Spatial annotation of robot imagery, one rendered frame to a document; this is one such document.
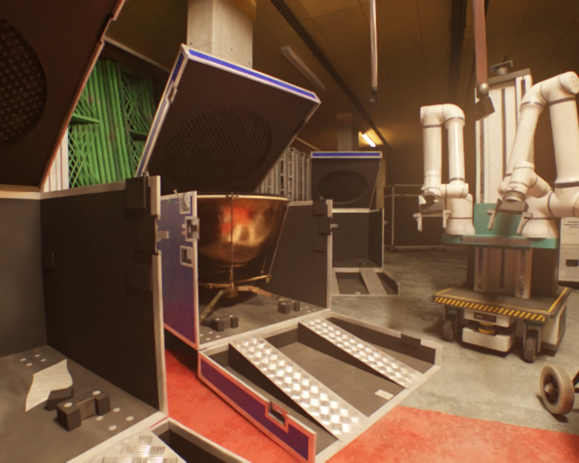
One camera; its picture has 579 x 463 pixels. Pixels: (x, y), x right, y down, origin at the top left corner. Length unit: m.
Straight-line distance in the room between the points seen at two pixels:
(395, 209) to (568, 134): 6.23
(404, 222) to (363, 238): 3.07
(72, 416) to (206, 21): 3.15
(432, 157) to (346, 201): 2.97
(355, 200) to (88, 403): 4.46
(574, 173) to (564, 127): 0.24
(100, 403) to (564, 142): 2.34
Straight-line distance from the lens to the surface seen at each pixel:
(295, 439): 1.24
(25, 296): 1.94
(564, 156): 2.10
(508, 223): 2.37
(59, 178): 3.07
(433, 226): 8.47
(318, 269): 2.33
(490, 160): 2.52
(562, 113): 2.11
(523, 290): 2.43
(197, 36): 3.47
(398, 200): 8.07
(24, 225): 1.91
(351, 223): 5.15
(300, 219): 2.43
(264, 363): 1.63
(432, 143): 2.29
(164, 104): 2.07
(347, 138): 7.55
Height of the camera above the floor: 0.82
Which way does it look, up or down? 2 degrees down
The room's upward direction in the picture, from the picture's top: straight up
